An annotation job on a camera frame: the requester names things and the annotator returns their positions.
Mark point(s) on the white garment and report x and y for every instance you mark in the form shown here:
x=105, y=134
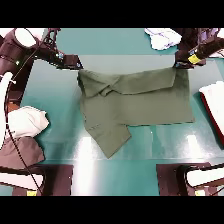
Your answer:
x=213, y=96
x=26, y=121
x=163, y=37

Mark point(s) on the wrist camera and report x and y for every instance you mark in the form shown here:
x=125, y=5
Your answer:
x=51, y=36
x=189, y=38

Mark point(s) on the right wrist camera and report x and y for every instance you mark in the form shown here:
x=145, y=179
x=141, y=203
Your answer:
x=189, y=38

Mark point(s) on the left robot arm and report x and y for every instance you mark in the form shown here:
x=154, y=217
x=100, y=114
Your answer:
x=26, y=37

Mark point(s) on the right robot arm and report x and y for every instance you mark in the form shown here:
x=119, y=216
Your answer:
x=213, y=45

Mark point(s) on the olive green polo shirt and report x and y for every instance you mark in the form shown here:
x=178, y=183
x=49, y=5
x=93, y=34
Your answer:
x=140, y=100

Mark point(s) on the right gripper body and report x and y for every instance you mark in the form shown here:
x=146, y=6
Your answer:
x=184, y=59

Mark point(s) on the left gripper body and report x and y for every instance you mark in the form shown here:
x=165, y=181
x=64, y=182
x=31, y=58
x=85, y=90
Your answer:
x=71, y=62

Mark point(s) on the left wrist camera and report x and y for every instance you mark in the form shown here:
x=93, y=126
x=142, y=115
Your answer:
x=51, y=36

